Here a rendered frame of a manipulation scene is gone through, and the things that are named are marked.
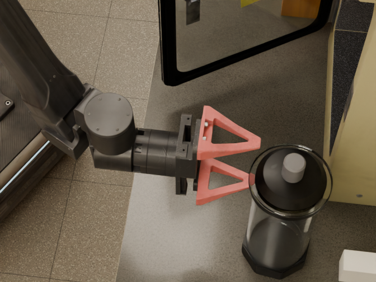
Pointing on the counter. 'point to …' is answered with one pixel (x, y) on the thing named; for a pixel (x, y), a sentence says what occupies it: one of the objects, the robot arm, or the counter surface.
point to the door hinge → (333, 12)
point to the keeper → (348, 100)
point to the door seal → (229, 59)
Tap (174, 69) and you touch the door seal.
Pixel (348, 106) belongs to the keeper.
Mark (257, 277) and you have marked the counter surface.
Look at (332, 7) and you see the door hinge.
